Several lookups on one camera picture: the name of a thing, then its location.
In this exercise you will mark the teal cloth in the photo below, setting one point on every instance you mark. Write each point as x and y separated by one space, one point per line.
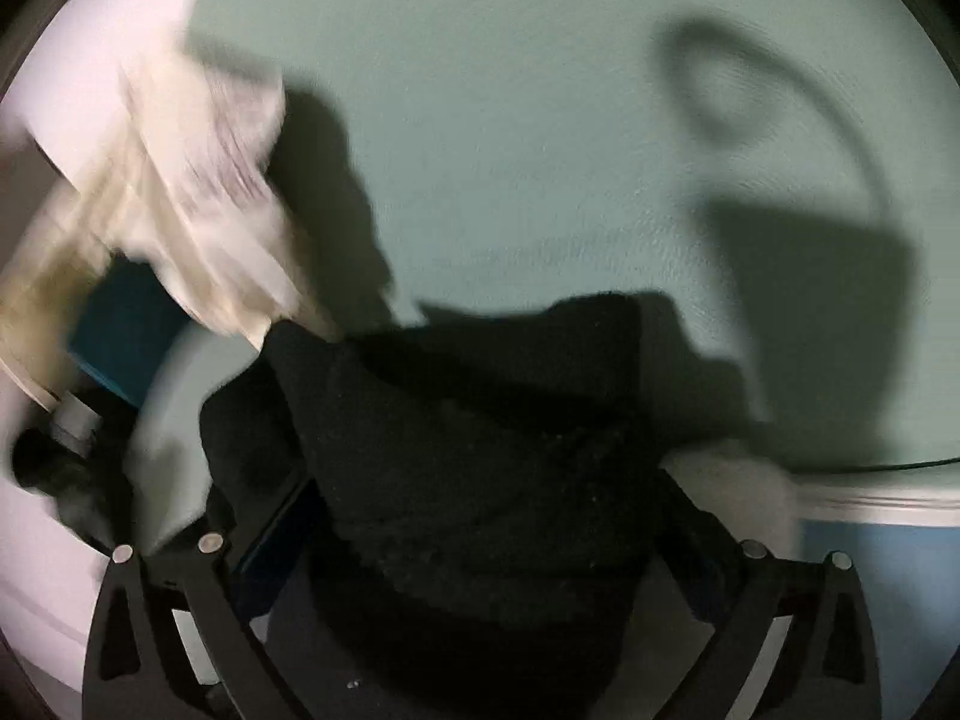
124 330

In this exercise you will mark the small black cloth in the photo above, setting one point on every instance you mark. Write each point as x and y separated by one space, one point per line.
67 480

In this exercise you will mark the cream garment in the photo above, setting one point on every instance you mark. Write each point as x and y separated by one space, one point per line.
217 225

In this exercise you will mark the large black garment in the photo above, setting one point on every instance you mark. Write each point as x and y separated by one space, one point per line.
487 465

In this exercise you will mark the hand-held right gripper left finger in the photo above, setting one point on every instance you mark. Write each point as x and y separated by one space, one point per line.
274 547

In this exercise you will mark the small white box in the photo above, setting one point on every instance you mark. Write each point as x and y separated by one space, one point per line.
75 424

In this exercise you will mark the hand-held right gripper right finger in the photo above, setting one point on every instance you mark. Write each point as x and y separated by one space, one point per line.
701 570

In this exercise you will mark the blue bed sheet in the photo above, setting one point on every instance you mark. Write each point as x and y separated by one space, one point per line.
900 600

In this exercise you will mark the yellow cloth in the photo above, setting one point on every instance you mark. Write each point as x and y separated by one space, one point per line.
45 300

